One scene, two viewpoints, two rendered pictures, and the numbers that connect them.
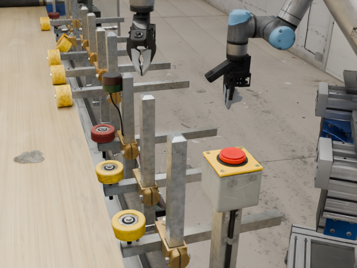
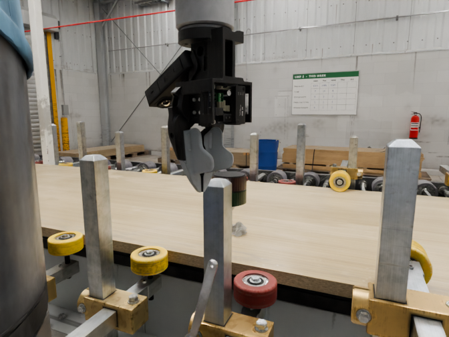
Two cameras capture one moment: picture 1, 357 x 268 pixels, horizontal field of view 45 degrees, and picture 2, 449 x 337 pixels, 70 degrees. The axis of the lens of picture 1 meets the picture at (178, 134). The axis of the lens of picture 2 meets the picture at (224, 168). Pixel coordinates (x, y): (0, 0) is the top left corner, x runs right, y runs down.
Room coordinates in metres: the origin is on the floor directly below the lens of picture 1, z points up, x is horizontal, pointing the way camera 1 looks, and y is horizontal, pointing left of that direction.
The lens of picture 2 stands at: (1.62, -0.19, 1.21)
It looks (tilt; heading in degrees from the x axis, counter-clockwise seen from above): 10 degrees down; 132
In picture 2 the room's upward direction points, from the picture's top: straight up
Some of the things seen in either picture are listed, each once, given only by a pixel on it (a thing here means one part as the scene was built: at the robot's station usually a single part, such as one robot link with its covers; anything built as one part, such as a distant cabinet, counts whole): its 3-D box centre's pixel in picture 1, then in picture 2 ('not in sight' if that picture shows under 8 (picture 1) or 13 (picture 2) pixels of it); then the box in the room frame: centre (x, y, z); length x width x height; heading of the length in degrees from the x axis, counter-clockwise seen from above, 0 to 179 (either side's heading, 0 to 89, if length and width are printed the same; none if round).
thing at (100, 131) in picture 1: (103, 142); (254, 305); (1.30, 0.26, 0.85); 0.08 x 0.08 x 0.11
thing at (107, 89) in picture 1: (111, 86); (228, 195); (1.27, 0.21, 1.07); 0.06 x 0.06 x 0.02
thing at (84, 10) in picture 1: (87, 53); not in sight; (2.23, 0.50, 0.89); 0.03 x 0.03 x 0.48; 19
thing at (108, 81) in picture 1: (111, 78); (228, 180); (1.27, 0.21, 1.10); 0.06 x 0.06 x 0.02
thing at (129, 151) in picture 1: (126, 144); (231, 333); (1.31, 0.18, 0.85); 0.13 x 0.06 x 0.05; 19
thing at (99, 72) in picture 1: (101, 71); not in sight; (1.78, 0.34, 0.95); 0.13 x 0.06 x 0.05; 19
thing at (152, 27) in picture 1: (142, 25); (210, 81); (1.32, 0.12, 1.25); 0.09 x 0.08 x 0.12; 176
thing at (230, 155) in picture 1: (232, 157); not in sight; (0.57, -0.08, 1.22); 0.04 x 0.04 x 0.02
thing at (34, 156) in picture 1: (29, 154); (236, 227); (1.10, 0.44, 0.91); 0.09 x 0.07 x 0.02; 102
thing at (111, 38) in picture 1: (113, 95); (387, 316); (1.52, 0.25, 0.94); 0.03 x 0.03 x 0.48; 19
